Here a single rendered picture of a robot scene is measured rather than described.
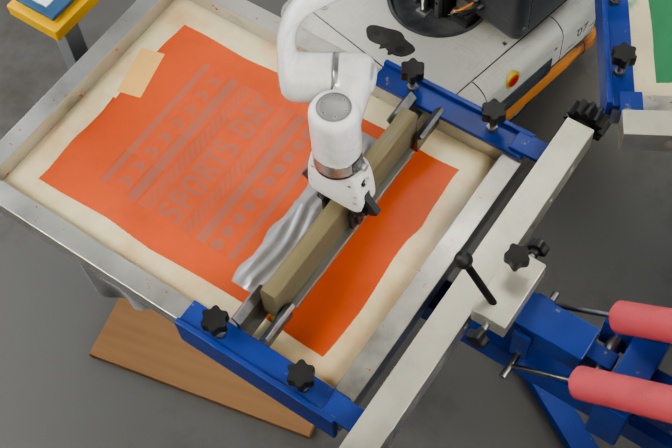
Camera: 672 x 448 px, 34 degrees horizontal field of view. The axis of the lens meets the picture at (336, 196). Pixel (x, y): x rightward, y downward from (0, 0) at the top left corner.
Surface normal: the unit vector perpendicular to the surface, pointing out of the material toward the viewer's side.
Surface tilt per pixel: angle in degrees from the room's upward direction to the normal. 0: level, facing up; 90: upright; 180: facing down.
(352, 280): 0
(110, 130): 0
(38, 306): 0
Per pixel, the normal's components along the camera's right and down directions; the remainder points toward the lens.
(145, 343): -0.05, -0.51
